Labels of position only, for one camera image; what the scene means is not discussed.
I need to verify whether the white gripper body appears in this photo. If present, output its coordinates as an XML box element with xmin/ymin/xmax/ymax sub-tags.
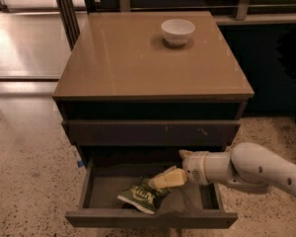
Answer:
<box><xmin>182</xmin><ymin>151</ymin><xmax>209</xmax><ymax>186</ymax></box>

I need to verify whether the green jalapeno chip bag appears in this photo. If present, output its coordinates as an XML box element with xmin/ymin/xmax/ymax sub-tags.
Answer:
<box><xmin>117</xmin><ymin>178</ymin><xmax>171</xmax><ymax>215</ymax></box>

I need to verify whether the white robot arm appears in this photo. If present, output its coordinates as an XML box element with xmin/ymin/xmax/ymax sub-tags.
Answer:
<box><xmin>149</xmin><ymin>142</ymin><xmax>296</xmax><ymax>198</ymax></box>

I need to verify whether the open middle drawer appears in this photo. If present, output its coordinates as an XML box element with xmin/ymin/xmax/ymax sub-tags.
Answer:
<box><xmin>65</xmin><ymin>159</ymin><xmax>238</xmax><ymax>229</ymax></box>

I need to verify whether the grey drawer cabinet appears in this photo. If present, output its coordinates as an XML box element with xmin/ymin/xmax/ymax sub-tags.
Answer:
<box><xmin>53</xmin><ymin>12</ymin><xmax>254</xmax><ymax>163</ymax></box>

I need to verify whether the closed top drawer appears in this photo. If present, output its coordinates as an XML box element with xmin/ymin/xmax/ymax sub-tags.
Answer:
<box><xmin>62</xmin><ymin>119</ymin><xmax>240</xmax><ymax>147</ymax></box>

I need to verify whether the blue tape piece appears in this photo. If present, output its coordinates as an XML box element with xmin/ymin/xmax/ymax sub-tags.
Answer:
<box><xmin>77</xmin><ymin>160</ymin><xmax>84</xmax><ymax>168</ymax></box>

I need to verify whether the white ceramic bowl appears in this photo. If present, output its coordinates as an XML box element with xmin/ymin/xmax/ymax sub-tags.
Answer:
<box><xmin>161</xmin><ymin>19</ymin><xmax>195</xmax><ymax>46</ymax></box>

